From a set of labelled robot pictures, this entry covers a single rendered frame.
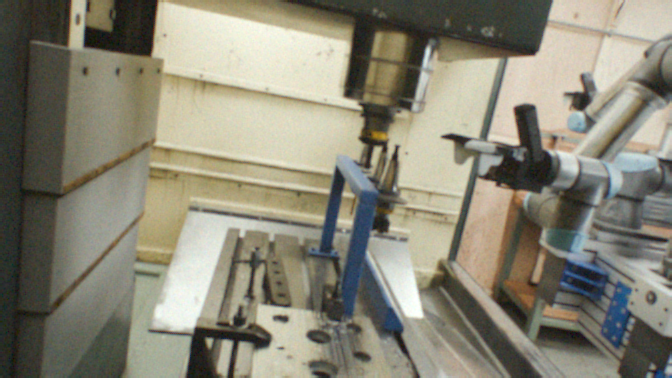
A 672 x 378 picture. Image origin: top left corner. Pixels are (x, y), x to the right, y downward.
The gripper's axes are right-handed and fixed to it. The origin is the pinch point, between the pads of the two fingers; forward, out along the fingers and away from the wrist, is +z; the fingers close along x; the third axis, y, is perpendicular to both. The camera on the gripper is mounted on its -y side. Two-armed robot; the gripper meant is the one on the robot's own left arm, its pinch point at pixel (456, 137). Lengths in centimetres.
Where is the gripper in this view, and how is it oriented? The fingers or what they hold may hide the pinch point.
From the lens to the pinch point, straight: 93.7
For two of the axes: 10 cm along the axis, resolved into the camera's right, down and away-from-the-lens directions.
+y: -2.2, 9.5, 2.0
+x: -1.9, -2.5, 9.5
